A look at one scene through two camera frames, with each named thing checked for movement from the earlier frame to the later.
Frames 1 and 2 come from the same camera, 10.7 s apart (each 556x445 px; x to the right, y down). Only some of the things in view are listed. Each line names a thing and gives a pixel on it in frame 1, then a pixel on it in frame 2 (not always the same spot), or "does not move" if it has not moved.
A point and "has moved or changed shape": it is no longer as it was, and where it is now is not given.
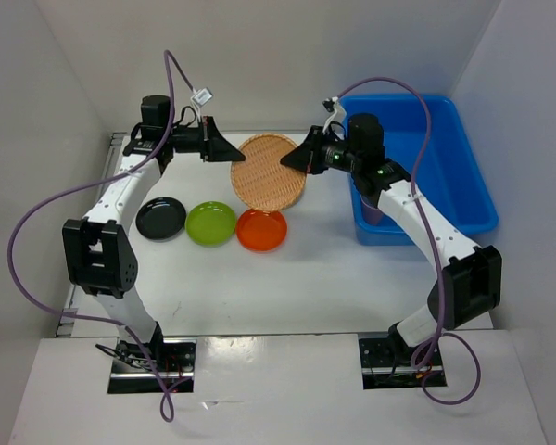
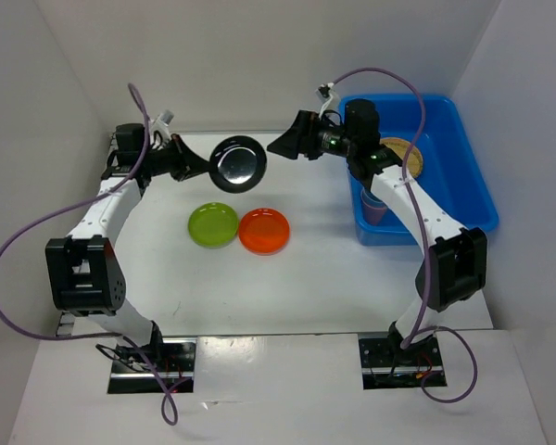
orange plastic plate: x=260 y=231 does not move
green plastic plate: x=210 y=223 does not move
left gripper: x=216 y=147 -> x=191 y=163
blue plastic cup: x=359 y=207 has moved or changed shape
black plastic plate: x=160 y=219 -> x=238 y=164
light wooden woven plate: x=261 y=180 -> x=414 y=160
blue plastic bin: x=449 y=177 does not move
